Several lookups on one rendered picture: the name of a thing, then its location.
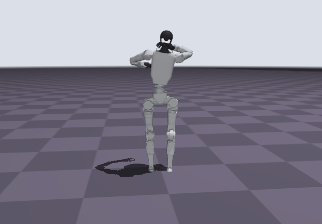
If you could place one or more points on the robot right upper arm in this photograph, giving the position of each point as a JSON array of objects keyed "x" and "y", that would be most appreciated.
[{"x": 180, "y": 57}]

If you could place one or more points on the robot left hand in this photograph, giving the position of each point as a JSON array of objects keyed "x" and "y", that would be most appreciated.
[{"x": 147, "y": 64}]

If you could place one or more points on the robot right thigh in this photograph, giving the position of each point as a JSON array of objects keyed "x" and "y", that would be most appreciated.
[{"x": 172, "y": 109}]

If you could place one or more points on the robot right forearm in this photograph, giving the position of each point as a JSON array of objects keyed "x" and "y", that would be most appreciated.
[{"x": 181, "y": 49}]

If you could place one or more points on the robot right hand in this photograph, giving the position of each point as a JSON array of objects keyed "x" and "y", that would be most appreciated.
[{"x": 171, "y": 47}]

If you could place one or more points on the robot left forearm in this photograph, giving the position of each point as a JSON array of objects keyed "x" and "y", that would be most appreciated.
[{"x": 141, "y": 64}]

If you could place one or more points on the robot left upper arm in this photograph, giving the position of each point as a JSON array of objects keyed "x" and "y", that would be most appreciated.
[{"x": 146, "y": 55}]

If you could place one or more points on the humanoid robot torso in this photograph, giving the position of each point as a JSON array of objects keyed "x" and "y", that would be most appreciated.
[{"x": 162, "y": 65}]

